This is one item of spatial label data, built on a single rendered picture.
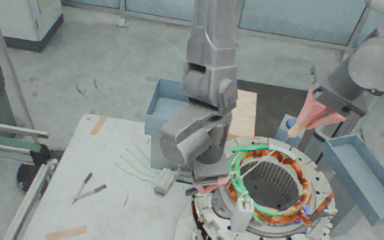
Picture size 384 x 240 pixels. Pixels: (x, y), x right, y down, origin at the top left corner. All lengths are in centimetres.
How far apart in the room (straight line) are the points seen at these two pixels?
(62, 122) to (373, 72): 215
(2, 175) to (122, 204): 126
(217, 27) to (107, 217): 76
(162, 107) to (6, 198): 130
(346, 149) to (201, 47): 68
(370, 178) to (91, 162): 86
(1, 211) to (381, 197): 180
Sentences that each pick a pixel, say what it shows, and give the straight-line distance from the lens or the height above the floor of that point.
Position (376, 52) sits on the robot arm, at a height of 153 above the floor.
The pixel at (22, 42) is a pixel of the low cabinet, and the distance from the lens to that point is 309.
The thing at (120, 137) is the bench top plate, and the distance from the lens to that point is 130.
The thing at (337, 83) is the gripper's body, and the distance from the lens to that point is 59.
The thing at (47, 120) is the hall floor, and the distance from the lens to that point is 249.
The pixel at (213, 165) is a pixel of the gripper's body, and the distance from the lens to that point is 64.
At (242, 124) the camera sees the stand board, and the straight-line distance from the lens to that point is 99.
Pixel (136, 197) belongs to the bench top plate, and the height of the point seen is 78.
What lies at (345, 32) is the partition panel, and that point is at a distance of 328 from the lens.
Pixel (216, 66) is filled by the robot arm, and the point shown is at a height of 146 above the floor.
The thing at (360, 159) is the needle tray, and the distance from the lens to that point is 110.
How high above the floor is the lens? 177
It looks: 47 degrees down
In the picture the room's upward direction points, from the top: 8 degrees clockwise
